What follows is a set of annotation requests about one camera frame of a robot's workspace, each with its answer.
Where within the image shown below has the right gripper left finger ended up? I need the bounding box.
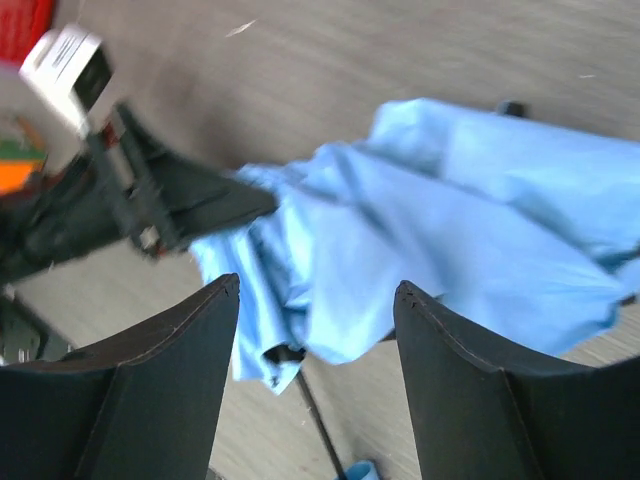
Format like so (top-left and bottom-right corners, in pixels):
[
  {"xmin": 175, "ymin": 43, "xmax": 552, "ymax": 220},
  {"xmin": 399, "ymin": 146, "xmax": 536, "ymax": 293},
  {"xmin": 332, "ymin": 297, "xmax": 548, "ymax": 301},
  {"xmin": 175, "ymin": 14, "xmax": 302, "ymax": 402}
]
[{"xmin": 1, "ymin": 274, "xmax": 239, "ymax": 479}]

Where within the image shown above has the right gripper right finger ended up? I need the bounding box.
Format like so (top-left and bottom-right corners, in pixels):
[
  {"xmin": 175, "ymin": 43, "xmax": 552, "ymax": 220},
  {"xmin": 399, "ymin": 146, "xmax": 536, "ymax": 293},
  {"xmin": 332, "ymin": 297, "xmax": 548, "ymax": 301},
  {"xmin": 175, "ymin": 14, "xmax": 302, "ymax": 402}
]
[{"xmin": 394, "ymin": 281, "xmax": 639, "ymax": 479}]

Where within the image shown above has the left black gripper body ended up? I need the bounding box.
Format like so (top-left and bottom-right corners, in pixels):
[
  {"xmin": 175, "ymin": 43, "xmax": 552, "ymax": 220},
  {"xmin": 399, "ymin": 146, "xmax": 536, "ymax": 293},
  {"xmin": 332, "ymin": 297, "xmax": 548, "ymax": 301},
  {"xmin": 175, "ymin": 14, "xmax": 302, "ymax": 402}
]
[{"xmin": 85, "ymin": 104, "xmax": 190, "ymax": 258}]

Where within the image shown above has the light blue folding umbrella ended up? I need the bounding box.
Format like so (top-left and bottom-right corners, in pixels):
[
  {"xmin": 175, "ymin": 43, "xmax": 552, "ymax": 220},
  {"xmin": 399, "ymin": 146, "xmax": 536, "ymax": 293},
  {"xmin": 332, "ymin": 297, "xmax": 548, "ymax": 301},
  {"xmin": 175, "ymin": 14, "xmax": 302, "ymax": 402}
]
[{"xmin": 191, "ymin": 98, "xmax": 639, "ymax": 393}]

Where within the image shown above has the red plastic shopping basket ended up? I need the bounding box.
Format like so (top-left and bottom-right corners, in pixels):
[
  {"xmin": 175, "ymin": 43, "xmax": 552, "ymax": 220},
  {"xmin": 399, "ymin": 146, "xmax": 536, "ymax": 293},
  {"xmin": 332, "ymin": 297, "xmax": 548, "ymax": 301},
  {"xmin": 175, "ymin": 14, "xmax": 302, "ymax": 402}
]
[{"xmin": 0, "ymin": 0, "xmax": 56, "ymax": 65}]

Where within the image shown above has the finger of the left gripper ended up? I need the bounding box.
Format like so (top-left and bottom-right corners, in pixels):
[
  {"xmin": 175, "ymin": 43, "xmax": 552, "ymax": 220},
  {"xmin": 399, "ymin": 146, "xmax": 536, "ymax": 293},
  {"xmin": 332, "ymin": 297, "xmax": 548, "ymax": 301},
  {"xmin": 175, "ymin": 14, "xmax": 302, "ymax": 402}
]
[{"xmin": 146, "ymin": 150, "xmax": 278, "ymax": 240}]

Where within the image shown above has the orange yellow sponge box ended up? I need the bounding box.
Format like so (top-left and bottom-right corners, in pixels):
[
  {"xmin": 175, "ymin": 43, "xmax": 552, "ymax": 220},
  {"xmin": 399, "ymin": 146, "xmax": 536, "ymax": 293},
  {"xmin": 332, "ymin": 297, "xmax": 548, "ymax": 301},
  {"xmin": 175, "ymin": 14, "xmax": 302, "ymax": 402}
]
[{"xmin": 0, "ymin": 139, "xmax": 47, "ymax": 194}]

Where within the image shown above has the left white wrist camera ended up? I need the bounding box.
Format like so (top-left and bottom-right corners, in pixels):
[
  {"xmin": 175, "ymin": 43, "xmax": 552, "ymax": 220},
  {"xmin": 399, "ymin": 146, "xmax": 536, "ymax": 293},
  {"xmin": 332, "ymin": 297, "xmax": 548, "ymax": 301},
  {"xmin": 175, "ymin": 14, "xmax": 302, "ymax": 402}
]
[{"xmin": 19, "ymin": 24, "xmax": 113, "ymax": 139}]

